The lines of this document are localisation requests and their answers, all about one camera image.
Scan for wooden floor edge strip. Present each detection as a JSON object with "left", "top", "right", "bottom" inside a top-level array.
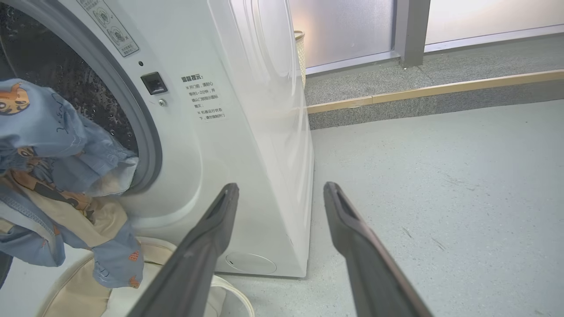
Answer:
[{"left": 307, "top": 70, "right": 564, "bottom": 114}]

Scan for white washing machine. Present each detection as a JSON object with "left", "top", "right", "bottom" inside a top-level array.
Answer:
[{"left": 0, "top": 0, "right": 315, "bottom": 279}]

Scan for cream canvas laundry basket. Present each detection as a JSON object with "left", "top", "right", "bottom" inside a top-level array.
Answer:
[{"left": 37, "top": 236, "right": 255, "bottom": 317}]

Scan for round filter cover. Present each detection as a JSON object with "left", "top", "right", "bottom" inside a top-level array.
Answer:
[{"left": 226, "top": 252, "right": 277, "bottom": 274}]

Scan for grey aluminium window frame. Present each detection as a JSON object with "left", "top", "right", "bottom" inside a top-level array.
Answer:
[{"left": 305, "top": 0, "right": 564, "bottom": 75}]

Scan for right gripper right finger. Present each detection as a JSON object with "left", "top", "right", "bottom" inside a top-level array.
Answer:
[{"left": 323, "top": 181, "right": 434, "bottom": 317}]

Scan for woven wicker basket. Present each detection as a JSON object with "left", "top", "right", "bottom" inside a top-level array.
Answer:
[{"left": 294, "top": 30, "right": 307, "bottom": 88}]

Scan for pictogram instruction sticker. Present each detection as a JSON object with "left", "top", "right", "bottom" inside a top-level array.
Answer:
[{"left": 77, "top": 0, "right": 140, "bottom": 58}]

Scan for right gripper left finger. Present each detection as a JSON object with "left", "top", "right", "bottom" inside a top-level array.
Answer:
[{"left": 128, "top": 183, "right": 240, "bottom": 317}]

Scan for black round glass door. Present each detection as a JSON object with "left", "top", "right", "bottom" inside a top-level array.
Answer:
[{"left": 0, "top": 251, "right": 13, "bottom": 289}]

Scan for grey rubber door gasket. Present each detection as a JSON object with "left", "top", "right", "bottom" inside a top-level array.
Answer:
[{"left": 0, "top": 0, "right": 163, "bottom": 194}]

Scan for black door latch slot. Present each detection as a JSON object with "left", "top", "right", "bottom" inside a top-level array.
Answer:
[{"left": 141, "top": 72, "right": 168, "bottom": 96}]

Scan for steel washing drum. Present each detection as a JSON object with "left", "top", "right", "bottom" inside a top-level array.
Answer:
[{"left": 0, "top": 4, "right": 139, "bottom": 155}]

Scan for warning text label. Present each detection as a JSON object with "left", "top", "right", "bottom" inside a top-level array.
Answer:
[{"left": 180, "top": 74, "right": 228, "bottom": 122}]

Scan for blue printed children's garment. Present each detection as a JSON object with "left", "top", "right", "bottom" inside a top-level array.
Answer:
[{"left": 0, "top": 78, "right": 145, "bottom": 289}]

